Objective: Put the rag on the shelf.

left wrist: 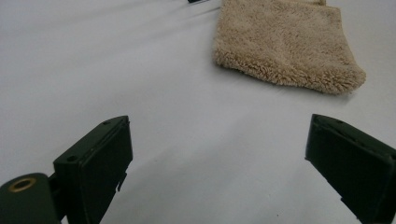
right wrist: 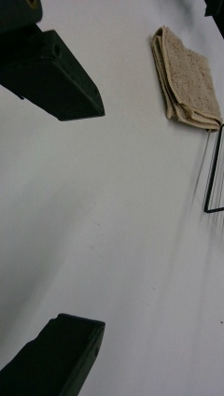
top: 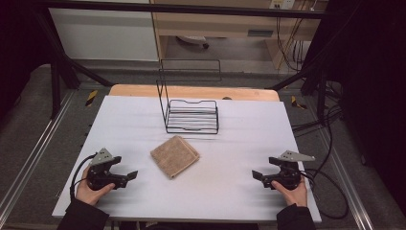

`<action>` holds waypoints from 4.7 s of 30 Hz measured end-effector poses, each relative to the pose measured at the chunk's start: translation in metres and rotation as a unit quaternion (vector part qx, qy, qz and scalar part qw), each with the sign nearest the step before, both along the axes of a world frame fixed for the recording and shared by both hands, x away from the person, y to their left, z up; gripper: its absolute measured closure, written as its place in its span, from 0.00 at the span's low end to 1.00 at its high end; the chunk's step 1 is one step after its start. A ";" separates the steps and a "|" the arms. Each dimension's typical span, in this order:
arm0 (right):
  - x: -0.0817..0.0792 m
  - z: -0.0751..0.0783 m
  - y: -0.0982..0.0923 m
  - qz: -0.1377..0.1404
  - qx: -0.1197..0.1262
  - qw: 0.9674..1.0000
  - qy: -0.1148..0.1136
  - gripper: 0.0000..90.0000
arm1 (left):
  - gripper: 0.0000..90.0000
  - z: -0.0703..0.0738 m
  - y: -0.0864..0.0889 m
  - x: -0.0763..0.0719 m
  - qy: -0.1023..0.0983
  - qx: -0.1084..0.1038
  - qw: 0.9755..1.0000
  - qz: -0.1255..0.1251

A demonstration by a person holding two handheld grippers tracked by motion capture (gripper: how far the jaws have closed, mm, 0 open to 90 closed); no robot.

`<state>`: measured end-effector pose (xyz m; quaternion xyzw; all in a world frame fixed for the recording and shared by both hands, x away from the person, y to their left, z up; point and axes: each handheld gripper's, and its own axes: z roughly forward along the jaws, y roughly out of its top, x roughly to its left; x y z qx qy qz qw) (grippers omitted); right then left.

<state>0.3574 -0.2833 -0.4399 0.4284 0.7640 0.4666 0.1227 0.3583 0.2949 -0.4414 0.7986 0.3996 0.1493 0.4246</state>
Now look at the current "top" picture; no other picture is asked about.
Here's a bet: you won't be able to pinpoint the black wire rack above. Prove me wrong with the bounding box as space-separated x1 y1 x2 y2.
155 58 223 135

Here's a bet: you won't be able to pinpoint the hanging desk cables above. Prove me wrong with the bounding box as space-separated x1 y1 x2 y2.
275 0 317 73

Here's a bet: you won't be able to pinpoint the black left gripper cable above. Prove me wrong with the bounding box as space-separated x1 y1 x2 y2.
69 152 98 201

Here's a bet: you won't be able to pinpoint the black metal frame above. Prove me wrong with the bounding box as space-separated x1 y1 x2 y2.
30 0 346 120

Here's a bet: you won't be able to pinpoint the person's left hand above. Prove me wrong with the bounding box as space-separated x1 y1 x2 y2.
76 166 116 207

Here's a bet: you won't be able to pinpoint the light wooden desk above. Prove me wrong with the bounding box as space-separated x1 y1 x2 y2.
149 0 329 70

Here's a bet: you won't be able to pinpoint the white cabinet panel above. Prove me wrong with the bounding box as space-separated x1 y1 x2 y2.
48 7 160 62

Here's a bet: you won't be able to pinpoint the yellow black tape strip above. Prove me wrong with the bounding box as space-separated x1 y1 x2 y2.
84 89 99 107
290 95 307 110

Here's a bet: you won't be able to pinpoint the white chair base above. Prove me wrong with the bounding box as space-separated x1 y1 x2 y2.
175 34 211 50

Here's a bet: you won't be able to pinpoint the person's right hand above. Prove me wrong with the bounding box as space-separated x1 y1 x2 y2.
271 176 308 208

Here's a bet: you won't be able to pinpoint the white wall socket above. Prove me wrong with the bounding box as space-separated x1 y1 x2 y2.
269 0 297 11

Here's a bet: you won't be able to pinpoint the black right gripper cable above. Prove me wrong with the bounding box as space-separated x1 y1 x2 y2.
300 168 350 220

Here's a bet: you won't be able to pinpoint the white table cover board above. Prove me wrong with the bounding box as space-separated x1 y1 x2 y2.
52 95 323 224

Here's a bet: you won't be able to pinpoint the aluminium floor rail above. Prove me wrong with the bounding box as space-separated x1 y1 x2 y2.
0 90 77 221
314 126 375 230

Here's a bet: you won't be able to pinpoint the black floor cables bundle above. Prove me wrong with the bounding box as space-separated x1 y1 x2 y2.
291 80 345 138

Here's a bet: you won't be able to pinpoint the light wooden table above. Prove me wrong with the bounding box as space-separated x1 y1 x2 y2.
108 83 281 103

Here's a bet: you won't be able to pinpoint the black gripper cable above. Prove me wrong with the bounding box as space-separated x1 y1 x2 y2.
69 152 98 201
300 168 350 220

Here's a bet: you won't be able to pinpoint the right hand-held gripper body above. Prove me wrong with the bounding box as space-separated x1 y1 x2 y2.
262 149 316 192

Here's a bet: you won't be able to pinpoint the beige towel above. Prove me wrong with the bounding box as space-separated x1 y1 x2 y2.
149 134 201 180

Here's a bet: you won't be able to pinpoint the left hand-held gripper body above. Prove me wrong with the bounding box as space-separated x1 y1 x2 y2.
86 148 128 192

